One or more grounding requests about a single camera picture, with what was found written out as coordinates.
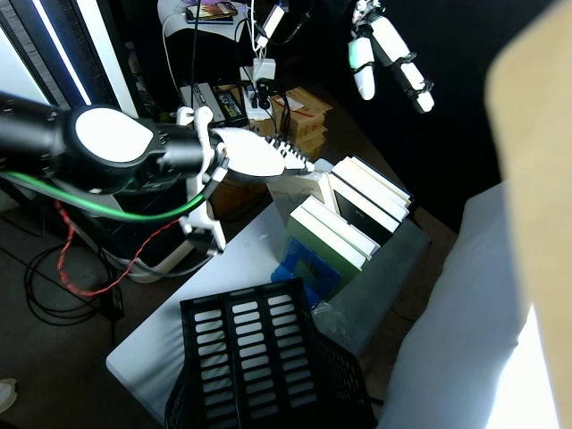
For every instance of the cream page book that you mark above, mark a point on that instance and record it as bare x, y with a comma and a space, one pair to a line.
366, 185

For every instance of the white robot body column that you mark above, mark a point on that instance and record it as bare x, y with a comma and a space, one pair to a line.
107, 53

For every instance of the small cream book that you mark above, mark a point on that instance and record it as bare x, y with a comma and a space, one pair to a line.
299, 196

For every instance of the black plastic file rack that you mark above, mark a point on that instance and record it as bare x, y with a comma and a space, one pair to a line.
263, 357

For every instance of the beige cardboard panel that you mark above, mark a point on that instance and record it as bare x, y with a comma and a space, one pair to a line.
536, 156

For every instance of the white shoe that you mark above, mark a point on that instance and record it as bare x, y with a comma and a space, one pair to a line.
6, 395

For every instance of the white fabric sheet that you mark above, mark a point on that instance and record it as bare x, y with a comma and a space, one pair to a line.
447, 313

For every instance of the clear plastic wrapper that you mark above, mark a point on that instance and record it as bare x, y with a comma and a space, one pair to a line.
333, 324

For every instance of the white power adapter cube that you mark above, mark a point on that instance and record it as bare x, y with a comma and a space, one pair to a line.
264, 69

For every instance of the black charger yellow label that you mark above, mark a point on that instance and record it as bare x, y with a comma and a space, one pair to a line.
230, 107

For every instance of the silver power supply unit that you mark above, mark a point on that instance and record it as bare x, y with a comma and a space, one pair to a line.
203, 96

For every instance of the white usb hub stick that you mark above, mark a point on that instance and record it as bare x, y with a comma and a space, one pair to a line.
272, 20

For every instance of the black plug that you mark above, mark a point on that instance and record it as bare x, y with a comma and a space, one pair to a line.
263, 91

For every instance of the blue bookend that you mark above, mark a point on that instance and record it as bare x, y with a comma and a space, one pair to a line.
292, 250

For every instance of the white round stool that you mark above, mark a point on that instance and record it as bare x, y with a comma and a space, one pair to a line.
172, 20

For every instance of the small plain cardboard box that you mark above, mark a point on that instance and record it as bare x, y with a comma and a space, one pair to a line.
310, 140

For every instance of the large cardboard box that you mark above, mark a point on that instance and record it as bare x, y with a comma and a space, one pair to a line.
241, 199

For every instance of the cardboard box red label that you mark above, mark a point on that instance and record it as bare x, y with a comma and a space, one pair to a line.
308, 107

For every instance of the dark curtain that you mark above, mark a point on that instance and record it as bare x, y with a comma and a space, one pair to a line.
451, 134

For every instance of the dark cover white page book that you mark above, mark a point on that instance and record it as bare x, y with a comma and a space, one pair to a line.
357, 219

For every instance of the white power strip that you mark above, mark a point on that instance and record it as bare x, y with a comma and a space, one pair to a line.
261, 115

